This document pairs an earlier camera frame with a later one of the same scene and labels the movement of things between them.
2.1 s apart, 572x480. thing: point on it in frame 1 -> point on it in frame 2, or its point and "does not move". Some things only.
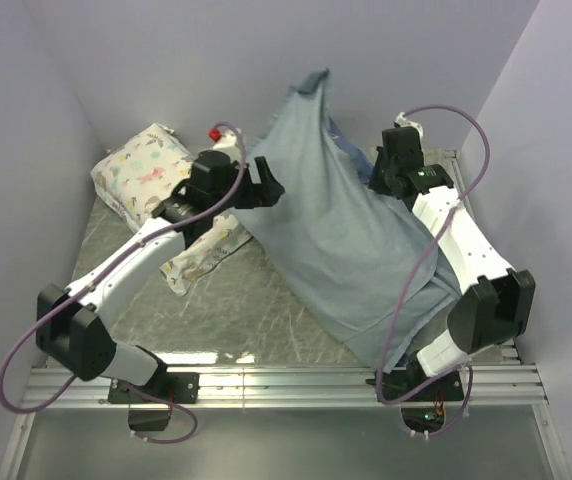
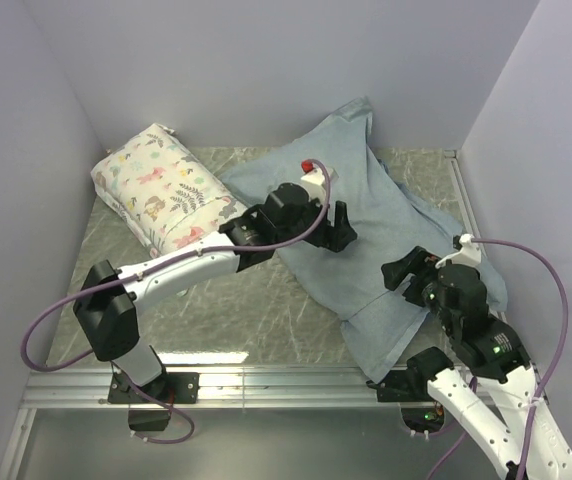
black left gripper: [263, 194] -> [337, 237]
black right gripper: [375, 182] -> [419, 261]
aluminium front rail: [288, 387] does not move
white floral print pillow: [139, 175] does not move
